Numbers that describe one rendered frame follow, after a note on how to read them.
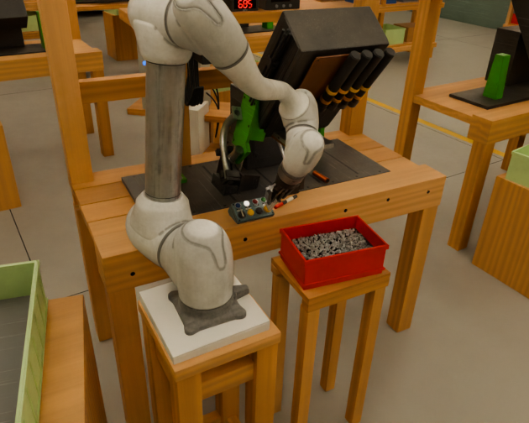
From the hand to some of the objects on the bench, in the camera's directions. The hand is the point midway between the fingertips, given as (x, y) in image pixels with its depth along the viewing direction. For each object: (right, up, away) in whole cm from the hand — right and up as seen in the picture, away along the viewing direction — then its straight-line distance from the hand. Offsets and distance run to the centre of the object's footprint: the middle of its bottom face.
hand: (271, 202), depth 186 cm
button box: (-8, -7, +7) cm, 13 cm away
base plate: (-4, +12, +37) cm, 39 cm away
